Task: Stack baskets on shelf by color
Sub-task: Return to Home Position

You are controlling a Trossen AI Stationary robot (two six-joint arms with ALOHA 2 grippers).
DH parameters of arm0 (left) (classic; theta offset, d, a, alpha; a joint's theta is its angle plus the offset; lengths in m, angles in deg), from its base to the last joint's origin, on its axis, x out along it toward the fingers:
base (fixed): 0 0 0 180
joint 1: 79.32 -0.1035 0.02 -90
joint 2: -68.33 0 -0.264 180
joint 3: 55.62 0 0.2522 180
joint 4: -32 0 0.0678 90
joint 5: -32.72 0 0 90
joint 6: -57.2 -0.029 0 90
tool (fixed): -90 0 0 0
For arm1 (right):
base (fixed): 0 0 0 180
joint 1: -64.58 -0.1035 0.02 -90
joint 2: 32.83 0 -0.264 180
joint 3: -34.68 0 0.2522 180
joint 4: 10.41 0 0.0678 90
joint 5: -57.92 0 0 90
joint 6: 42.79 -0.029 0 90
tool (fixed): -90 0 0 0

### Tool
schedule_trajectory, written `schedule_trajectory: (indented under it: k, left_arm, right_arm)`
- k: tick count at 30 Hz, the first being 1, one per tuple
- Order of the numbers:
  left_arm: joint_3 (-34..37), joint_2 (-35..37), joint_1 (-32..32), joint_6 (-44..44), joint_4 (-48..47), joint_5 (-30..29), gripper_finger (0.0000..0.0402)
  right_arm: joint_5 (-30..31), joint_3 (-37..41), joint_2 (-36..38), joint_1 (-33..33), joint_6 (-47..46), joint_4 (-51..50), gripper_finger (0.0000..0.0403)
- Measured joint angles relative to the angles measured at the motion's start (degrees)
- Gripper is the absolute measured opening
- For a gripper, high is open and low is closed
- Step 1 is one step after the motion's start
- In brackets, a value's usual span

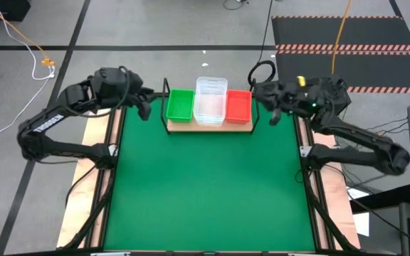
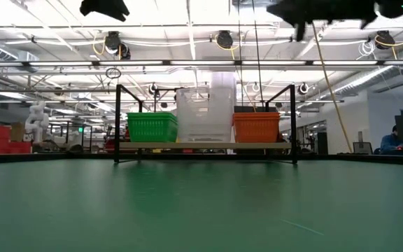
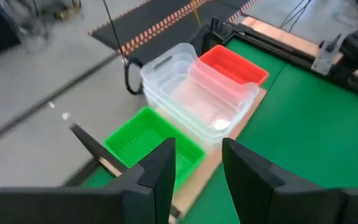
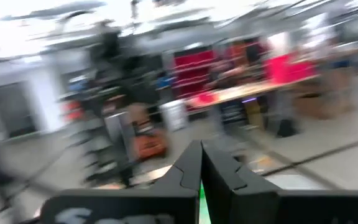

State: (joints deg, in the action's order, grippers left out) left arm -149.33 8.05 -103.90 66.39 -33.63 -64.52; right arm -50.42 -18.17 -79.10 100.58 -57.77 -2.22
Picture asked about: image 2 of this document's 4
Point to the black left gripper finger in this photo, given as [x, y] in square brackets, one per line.
[117, 10]
[94, 7]

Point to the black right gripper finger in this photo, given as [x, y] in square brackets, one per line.
[299, 31]
[292, 10]

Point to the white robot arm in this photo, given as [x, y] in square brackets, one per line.
[37, 119]

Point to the long ceiling light bar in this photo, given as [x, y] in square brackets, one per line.
[275, 63]

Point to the white column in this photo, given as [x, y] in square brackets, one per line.
[222, 78]

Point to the grey office chair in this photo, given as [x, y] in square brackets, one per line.
[362, 147]

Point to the red cart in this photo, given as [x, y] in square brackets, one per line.
[110, 144]

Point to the person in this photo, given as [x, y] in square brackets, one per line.
[390, 143]

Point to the cardboard box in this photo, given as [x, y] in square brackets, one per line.
[17, 132]

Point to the black metal table frame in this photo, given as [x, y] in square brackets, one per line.
[362, 159]

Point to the wooden shelf with black frame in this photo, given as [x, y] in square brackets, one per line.
[205, 145]

